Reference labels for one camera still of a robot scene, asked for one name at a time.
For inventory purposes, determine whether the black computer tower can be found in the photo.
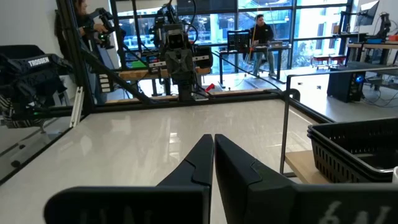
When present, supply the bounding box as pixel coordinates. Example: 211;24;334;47
326;67;366;104

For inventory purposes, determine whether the black flat monitor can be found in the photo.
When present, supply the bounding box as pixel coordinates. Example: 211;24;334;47
355;0;381;27

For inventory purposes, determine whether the wooden workstation table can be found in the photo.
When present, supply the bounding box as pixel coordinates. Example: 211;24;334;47
118;66;212;97

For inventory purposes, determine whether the wooden workbench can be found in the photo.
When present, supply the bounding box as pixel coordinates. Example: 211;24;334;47
346;39;398;68

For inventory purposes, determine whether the black aluminium rig frame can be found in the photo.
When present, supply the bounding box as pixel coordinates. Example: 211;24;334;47
0;0;335;186

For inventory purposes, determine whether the white metal bracket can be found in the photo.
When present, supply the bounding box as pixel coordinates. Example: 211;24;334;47
70;86;85;128

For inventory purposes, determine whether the large glass window wall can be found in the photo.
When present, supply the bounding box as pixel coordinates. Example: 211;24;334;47
110;0;355;75

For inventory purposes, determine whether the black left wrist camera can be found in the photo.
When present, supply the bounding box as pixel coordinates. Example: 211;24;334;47
167;30;187;51

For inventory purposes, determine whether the person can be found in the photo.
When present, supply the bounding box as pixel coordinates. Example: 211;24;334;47
54;0;109;105
248;14;278;78

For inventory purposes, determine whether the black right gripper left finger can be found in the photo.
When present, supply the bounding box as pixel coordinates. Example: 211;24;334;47
43;133;215;224

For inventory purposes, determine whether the black perforated panel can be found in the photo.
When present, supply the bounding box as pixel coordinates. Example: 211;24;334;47
226;30;251;52

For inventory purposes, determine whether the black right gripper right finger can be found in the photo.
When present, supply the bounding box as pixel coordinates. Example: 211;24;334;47
214;133;398;224

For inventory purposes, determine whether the black plastic basket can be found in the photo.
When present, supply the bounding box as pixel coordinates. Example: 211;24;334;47
307;130;393;184
307;116;398;172

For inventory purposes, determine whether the black desk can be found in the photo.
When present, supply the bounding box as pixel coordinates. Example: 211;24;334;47
214;44;293;90

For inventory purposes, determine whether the green box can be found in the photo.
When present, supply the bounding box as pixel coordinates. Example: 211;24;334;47
129;60;147;70

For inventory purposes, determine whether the red stool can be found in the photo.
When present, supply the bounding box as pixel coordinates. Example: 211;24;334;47
312;54;330;70
328;54;348;68

